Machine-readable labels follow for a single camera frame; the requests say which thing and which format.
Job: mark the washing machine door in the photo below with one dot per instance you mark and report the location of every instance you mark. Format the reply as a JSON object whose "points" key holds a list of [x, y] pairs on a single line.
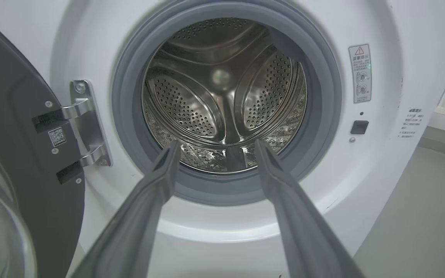
{"points": [[14, 96]]}

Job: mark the grey warning sticker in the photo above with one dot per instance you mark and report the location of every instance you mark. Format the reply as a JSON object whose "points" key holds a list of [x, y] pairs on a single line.
{"points": [[360, 73]]}

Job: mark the black door latch socket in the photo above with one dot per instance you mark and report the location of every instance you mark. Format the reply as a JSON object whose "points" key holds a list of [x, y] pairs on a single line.
{"points": [[359, 127]]}

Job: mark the metal door hinge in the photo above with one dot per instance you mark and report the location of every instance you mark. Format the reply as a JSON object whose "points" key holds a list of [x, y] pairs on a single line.
{"points": [[87, 127]]}

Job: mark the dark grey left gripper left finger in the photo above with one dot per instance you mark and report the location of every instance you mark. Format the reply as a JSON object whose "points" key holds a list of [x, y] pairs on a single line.
{"points": [[129, 231]]}

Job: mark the white front-load washing machine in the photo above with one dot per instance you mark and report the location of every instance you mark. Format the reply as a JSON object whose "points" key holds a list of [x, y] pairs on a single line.
{"points": [[400, 23]]}

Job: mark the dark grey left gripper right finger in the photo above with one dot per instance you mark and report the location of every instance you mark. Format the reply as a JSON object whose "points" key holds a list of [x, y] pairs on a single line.
{"points": [[307, 239]]}

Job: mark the white QR code sticker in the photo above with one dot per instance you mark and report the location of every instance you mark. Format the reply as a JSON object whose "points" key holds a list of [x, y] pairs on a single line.
{"points": [[57, 136]]}

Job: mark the perforated steel washer drum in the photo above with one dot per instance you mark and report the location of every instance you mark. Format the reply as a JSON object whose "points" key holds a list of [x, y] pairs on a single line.
{"points": [[222, 77]]}

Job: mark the grey rubber door gasket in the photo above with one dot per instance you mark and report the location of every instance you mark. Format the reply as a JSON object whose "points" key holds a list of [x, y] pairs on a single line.
{"points": [[323, 116]]}

